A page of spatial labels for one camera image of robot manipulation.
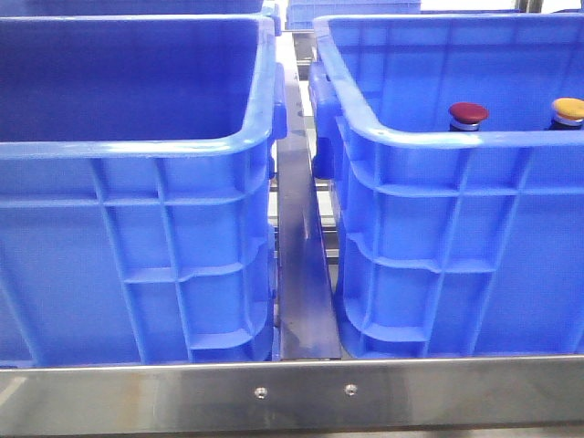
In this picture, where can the red mushroom push button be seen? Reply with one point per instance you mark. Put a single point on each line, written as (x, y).
(467, 116)

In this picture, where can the yellow mushroom push button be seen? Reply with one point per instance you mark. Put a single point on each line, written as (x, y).
(568, 114)

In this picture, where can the blue bin with buttons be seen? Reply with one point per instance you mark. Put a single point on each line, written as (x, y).
(135, 172)

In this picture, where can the blue target bin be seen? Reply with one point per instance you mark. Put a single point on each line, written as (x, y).
(452, 244)

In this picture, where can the rear right blue bin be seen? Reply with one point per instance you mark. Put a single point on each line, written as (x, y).
(300, 14)

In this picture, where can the rear left blue bin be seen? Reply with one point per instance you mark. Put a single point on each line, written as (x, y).
(139, 7)

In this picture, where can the steel divider rail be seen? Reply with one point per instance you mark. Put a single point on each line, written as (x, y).
(308, 325)

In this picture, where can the rail screw left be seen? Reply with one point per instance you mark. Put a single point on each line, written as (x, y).
(260, 393)

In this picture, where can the rail screw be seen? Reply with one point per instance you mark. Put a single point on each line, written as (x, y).
(350, 389)
(260, 393)

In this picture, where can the rail screw right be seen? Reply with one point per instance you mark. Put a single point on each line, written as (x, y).
(350, 389)

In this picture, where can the steel front rail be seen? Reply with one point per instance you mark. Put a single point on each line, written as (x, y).
(507, 396)

